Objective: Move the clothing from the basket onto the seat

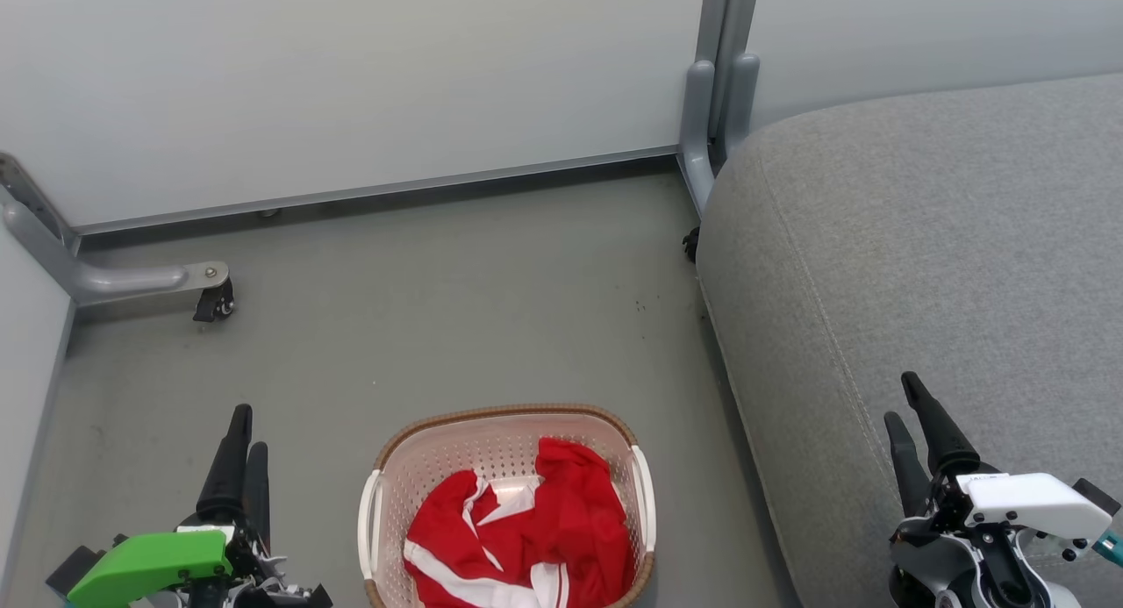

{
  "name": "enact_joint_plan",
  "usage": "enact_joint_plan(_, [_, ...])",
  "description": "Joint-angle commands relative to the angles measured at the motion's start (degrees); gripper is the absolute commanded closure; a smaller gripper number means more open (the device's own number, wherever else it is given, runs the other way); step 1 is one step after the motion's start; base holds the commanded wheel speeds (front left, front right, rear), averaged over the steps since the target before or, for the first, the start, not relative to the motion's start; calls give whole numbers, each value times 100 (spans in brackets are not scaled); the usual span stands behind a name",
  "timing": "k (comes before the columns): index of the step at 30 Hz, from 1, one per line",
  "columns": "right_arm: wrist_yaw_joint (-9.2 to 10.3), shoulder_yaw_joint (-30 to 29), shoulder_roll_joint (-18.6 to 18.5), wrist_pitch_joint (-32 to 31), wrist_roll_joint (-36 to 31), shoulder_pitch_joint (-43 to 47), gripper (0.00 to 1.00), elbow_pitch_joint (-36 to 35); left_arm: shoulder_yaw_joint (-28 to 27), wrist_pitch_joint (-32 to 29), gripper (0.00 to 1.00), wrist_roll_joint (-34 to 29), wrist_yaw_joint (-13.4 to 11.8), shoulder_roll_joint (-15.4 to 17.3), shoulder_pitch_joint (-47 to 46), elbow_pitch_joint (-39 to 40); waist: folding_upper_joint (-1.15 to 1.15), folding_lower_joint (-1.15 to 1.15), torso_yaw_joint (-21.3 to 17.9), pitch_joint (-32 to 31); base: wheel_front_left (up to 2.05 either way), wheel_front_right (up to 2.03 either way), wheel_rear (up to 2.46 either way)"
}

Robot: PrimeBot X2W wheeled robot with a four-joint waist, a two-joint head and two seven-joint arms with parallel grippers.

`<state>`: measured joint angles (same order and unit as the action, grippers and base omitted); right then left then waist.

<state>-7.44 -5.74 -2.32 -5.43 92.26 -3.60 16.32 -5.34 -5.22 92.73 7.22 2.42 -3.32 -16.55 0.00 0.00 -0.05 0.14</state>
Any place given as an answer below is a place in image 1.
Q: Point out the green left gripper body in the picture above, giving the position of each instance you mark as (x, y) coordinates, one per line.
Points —
(149, 560)

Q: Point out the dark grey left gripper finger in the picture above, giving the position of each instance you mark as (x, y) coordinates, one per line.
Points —
(226, 476)
(259, 489)

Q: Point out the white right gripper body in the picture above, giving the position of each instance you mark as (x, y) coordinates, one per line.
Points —
(1026, 501)

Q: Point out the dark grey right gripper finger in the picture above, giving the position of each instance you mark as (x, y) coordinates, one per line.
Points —
(943, 432)
(908, 468)

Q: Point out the red shorts with white stripes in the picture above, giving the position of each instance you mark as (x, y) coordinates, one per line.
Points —
(439, 525)

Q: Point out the plain red garment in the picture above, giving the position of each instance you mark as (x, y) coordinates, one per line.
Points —
(579, 503)

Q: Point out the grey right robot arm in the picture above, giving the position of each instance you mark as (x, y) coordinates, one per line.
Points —
(921, 562)

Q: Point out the grey fabric sofa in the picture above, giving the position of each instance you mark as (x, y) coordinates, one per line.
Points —
(921, 266)

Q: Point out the partition caster wheel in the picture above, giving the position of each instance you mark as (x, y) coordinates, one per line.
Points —
(215, 303)

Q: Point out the pink perforated laundry basket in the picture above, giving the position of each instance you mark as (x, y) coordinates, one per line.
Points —
(439, 450)

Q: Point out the black caster wheel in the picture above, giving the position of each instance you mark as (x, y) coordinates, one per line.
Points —
(692, 244)

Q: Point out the grey partition foot bracket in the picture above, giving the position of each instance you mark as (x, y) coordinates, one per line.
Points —
(114, 279)

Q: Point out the aluminium partition bottom rail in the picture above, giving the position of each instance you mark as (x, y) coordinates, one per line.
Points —
(377, 189)

